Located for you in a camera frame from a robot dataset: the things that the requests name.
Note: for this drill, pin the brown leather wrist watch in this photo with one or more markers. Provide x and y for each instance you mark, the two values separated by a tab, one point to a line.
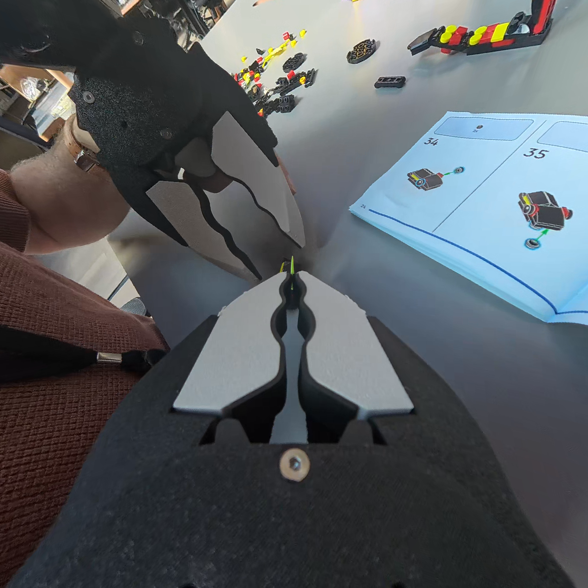
77	144

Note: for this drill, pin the blue building instruction booklet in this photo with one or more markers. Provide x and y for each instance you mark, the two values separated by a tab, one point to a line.
482	206

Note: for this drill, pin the person's left hand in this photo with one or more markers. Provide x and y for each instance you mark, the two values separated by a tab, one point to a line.
216	183

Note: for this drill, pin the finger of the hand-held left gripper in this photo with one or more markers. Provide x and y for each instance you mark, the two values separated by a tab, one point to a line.
257	170
188	211

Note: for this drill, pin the black rectangular brick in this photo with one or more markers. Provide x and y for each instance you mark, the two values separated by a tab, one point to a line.
389	81

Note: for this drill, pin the lime green spike brick piece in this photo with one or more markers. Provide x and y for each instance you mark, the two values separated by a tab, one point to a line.
291	268

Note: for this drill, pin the pile of small loose bricks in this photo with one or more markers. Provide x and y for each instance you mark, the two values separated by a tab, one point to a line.
275	82

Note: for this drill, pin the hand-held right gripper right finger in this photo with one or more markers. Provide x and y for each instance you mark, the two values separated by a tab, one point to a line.
353	363

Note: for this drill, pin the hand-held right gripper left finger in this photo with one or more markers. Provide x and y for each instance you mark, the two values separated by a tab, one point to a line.
239	358

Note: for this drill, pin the person's left forearm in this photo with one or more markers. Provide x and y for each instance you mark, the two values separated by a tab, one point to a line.
59	202

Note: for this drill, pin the person's rust knit sweater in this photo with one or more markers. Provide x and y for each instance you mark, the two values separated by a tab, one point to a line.
46	436

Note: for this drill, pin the black red yellow brick model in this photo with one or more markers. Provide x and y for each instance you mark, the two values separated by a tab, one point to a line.
487	36

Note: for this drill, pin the round black brick plate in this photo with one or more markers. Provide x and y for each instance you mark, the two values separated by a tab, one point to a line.
362	49

